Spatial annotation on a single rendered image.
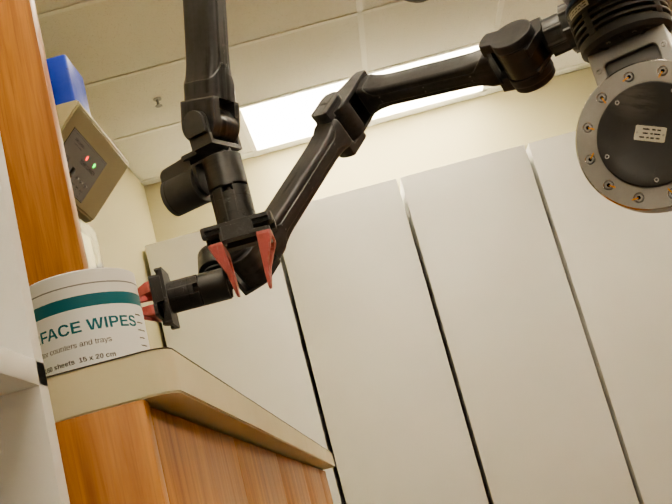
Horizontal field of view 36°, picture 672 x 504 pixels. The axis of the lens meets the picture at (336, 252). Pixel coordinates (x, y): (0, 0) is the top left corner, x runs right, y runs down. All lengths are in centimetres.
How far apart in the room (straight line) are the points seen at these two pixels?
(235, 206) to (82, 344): 40
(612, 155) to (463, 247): 341
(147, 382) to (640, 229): 417
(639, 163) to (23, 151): 90
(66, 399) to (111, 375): 4
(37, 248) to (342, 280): 326
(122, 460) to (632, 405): 401
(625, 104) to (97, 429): 84
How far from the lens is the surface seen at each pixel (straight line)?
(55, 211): 162
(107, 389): 90
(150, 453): 89
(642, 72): 144
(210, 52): 152
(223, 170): 148
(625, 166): 142
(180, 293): 181
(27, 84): 170
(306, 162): 192
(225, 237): 144
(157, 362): 90
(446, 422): 468
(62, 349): 115
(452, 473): 467
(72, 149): 181
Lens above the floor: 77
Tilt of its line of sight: 14 degrees up
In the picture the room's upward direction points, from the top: 15 degrees counter-clockwise
